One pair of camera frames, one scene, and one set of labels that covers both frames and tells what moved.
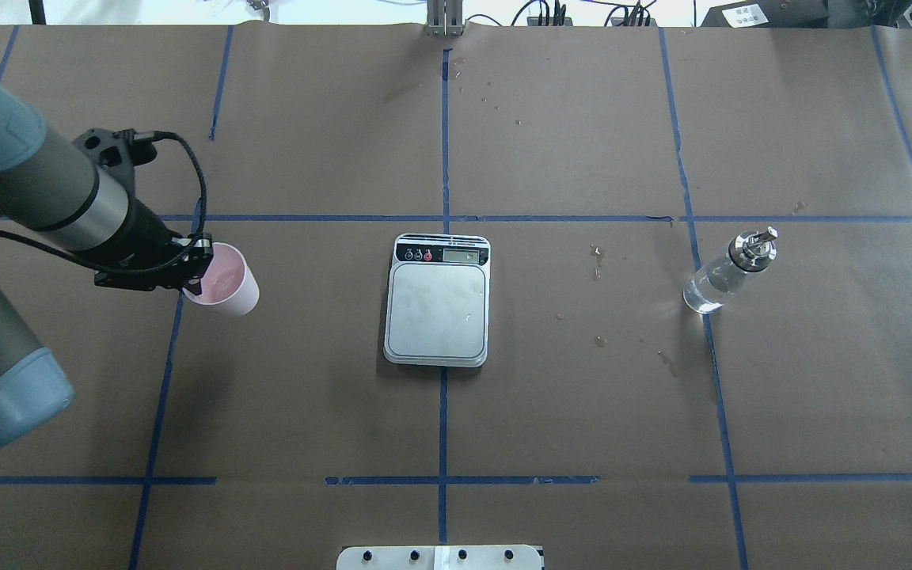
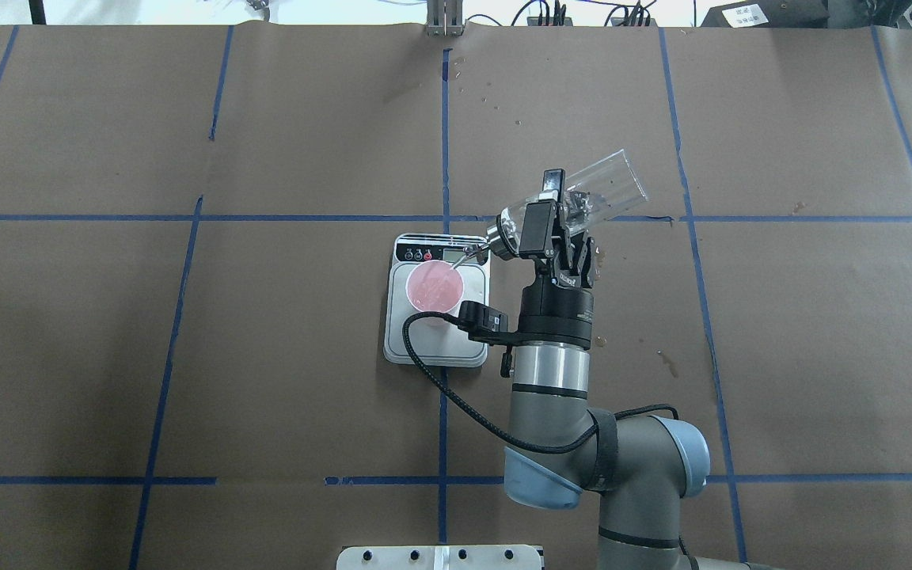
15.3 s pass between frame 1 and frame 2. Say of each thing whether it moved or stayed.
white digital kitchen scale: stayed
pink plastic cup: moved
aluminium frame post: stayed
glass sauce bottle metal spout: moved
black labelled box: stayed
